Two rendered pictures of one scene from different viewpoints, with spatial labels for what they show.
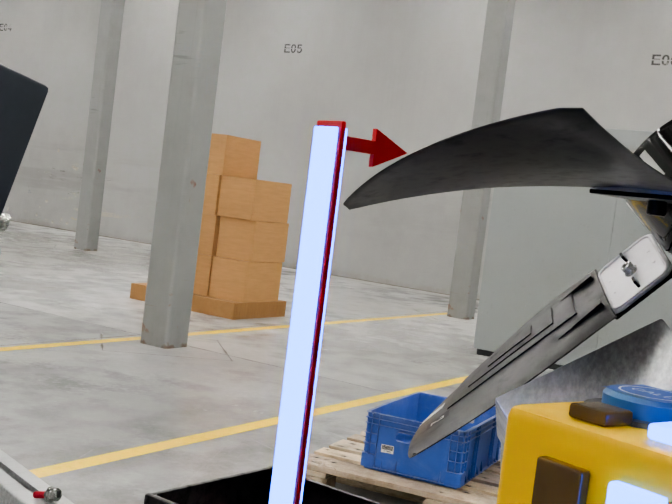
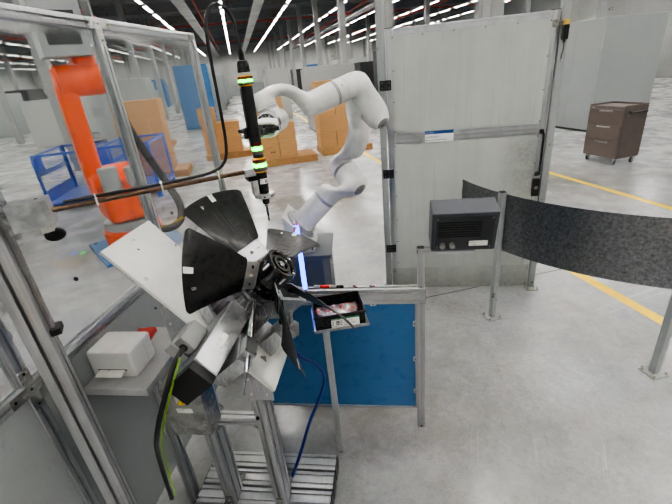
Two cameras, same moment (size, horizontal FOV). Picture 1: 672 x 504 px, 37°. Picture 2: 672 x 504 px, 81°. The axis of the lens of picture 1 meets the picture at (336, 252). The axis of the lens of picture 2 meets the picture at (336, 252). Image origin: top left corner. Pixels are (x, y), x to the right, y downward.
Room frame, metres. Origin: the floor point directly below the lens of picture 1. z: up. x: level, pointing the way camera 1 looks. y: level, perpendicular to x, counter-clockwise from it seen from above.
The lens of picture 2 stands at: (1.93, -0.95, 1.78)
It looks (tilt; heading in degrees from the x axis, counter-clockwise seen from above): 25 degrees down; 138
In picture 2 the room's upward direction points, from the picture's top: 6 degrees counter-clockwise
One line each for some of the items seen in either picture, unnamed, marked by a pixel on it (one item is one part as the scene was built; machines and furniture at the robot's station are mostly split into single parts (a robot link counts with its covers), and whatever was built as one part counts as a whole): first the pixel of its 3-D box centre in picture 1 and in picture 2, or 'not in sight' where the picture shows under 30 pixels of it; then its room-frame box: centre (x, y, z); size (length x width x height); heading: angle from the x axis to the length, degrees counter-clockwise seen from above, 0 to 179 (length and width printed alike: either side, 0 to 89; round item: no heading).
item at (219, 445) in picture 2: not in sight; (210, 414); (0.66, -0.57, 0.58); 0.09 x 0.05 x 1.15; 129
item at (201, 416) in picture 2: not in sight; (191, 403); (0.72, -0.64, 0.73); 0.15 x 0.09 x 0.22; 39
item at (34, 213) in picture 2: not in sight; (29, 214); (0.66, -0.86, 1.52); 0.10 x 0.07 x 0.09; 74
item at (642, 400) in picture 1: (651, 409); not in sight; (0.41, -0.14, 1.08); 0.04 x 0.04 x 0.02
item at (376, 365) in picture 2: not in sight; (335, 357); (0.68, 0.08, 0.45); 0.82 x 0.02 x 0.66; 39
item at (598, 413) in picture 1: (600, 413); not in sight; (0.39, -0.11, 1.08); 0.02 x 0.02 x 0.01; 39
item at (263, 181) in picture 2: not in sight; (254, 132); (0.83, -0.26, 1.63); 0.04 x 0.04 x 0.46
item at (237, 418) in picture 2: not in sight; (238, 418); (0.75, -0.50, 0.56); 0.19 x 0.04 x 0.04; 39
